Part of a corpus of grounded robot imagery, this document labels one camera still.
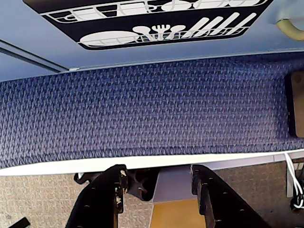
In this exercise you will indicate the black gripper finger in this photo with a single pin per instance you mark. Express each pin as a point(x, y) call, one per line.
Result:
point(99, 204)
point(223, 209)

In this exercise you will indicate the black flat bar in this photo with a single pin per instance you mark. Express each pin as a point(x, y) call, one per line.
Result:
point(20, 223)

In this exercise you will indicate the blue woven mat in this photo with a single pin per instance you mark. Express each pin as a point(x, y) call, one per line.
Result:
point(142, 107)

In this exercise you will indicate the tan block with black edge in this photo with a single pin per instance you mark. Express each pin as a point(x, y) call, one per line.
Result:
point(299, 107)

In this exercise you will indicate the blue dishwasher door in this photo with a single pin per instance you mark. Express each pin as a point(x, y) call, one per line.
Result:
point(166, 55)

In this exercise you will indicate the gray yellow post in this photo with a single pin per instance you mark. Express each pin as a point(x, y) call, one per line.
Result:
point(175, 209)

